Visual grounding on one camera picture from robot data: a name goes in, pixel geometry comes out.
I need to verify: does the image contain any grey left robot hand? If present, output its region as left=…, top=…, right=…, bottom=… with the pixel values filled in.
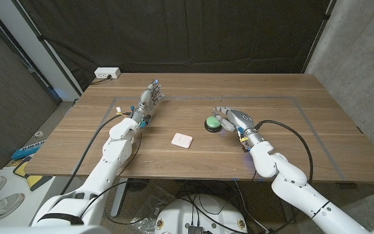
left=130, top=79, right=164, bottom=127

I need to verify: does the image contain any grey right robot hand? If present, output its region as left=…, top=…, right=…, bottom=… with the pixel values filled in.
left=212, top=106, right=266, bottom=149

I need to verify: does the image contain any green button with black base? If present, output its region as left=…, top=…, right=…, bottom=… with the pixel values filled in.
left=204, top=116, right=223, bottom=133

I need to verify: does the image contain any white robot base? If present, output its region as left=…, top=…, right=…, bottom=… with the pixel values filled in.
left=154, top=194, right=249, bottom=234

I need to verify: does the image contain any white power strip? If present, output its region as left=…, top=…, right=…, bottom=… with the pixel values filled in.
left=93, top=66, right=121, bottom=79

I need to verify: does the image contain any black backdrop curtain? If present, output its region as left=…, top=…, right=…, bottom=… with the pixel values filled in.
left=18, top=0, right=332, bottom=92

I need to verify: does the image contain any black round fan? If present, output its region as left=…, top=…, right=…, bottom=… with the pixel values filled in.
left=127, top=177, right=151, bottom=193

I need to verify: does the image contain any grey table leg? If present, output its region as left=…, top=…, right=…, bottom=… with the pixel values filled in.
left=279, top=198, right=295, bottom=224
left=110, top=177, right=129, bottom=218

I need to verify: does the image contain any clear plastic bag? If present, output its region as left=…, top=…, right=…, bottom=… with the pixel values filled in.
left=130, top=187, right=175, bottom=233

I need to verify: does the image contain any black backdrop stand pole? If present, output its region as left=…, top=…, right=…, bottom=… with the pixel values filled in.
left=11, top=0, right=84, bottom=96
left=301, top=0, right=337, bottom=74

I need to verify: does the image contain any blue toy keyboard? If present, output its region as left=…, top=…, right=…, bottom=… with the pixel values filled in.
left=10, top=140, right=46, bottom=160

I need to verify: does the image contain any yellow and black board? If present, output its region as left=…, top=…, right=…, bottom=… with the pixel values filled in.
left=13, top=155, right=53, bottom=192

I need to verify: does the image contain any black power strip cord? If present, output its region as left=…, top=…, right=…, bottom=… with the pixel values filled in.
left=89, top=74, right=112, bottom=86

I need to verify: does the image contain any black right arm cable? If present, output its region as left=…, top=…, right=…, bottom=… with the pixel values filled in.
left=255, top=120, right=314, bottom=183

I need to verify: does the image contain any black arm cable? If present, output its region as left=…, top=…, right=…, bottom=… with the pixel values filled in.
left=255, top=120, right=314, bottom=183
left=60, top=112, right=132, bottom=196

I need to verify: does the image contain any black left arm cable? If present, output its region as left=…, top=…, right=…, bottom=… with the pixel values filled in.
left=60, top=112, right=132, bottom=196

